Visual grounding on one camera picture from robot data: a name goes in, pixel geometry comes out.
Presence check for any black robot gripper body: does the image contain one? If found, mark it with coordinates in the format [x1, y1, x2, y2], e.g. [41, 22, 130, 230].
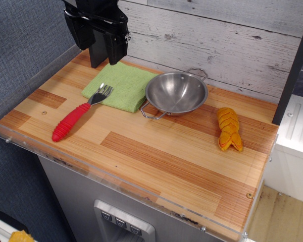
[64, 1, 130, 37]

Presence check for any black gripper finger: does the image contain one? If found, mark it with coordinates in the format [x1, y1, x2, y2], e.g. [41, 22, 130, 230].
[104, 32, 129, 65]
[74, 20, 95, 50]

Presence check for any orange plush fish toy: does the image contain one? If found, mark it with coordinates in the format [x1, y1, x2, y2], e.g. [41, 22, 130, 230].
[217, 107, 243, 152]

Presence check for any green folded cloth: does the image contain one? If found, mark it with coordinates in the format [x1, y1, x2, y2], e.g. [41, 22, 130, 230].
[82, 62, 157, 113]

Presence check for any clear acrylic table guard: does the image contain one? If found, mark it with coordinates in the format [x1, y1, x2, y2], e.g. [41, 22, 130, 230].
[0, 51, 278, 241]

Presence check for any grey toy fridge cabinet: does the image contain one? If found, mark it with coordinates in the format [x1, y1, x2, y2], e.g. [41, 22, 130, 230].
[36, 153, 233, 242]

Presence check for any silver dispenser button panel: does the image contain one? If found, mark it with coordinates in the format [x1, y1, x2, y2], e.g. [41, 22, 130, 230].
[94, 199, 156, 241]

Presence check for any yellow object bottom left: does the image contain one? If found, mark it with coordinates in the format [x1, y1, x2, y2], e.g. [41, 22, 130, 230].
[8, 230, 35, 242]

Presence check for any white toy sink counter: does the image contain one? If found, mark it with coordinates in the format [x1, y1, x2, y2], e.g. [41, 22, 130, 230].
[263, 95, 303, 201]

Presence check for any dark left support post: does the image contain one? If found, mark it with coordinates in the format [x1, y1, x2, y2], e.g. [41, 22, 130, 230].
[89, 30, 108, 68]

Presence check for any dark support post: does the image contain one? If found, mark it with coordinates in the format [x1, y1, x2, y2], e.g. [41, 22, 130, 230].
[89, 30, 108, 68]
[271, 0, 303, 126]

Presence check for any red handled metal fork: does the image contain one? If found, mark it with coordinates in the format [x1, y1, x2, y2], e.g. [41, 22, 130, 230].
[52, 83, 114, 142]

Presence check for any stainless steel bowl with handles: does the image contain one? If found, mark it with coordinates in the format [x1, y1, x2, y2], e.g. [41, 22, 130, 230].
[140, 68, 209, 120]

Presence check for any dark right support post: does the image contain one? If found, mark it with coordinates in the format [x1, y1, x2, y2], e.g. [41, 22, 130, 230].
[271, 0, 303, 126]

